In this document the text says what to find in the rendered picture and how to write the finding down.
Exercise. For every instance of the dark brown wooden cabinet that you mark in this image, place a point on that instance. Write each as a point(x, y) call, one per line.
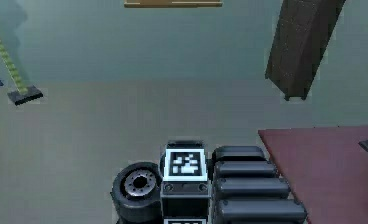
point(300, 46)

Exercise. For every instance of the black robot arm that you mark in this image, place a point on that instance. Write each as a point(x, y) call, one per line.
point(245, 186)

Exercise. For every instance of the green floor lamp black base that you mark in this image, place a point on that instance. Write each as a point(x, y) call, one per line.
point(15, 75)

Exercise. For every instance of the dark red table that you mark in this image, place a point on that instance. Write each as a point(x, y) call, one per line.
point(335, 173)

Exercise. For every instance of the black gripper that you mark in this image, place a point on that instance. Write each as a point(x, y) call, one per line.
point(137, 191)

